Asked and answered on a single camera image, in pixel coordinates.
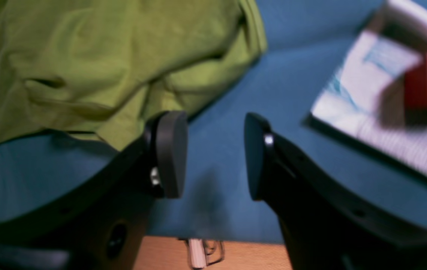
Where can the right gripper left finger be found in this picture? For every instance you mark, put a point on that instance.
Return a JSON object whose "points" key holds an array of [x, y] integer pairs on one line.
{"points": [[100, 224]]}

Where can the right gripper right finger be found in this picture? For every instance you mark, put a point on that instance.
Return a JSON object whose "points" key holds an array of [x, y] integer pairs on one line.
{"points": [[324, 225]]}

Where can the olive green t-shirt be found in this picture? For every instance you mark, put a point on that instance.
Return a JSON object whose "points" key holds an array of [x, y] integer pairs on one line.
{"points": [[98, 69]]}

